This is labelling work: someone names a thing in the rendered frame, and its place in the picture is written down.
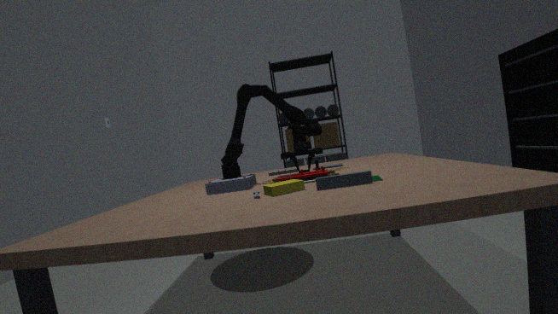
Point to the yellow rectangular block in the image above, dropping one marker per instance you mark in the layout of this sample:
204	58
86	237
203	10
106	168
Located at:
284	187

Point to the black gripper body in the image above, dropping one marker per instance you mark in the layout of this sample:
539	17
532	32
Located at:
287	155

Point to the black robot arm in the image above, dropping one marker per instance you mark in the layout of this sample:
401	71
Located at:
230	168

